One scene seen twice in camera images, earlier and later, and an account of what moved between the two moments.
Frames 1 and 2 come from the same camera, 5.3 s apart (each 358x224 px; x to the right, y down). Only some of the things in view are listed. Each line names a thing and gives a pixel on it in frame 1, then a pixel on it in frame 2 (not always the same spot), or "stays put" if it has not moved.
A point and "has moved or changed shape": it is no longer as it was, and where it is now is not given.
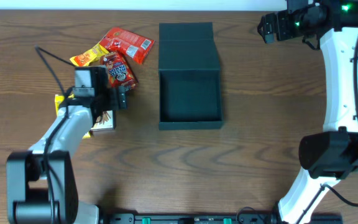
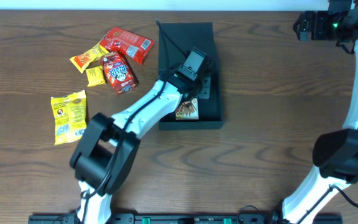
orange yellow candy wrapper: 92,57 stays put
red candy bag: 131,45 stays put
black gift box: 189,84 stays put
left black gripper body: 109,100 to 202,88
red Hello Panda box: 119,73 stays put
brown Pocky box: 106,121 has moved or changed shape
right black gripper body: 287,25 to 325,27
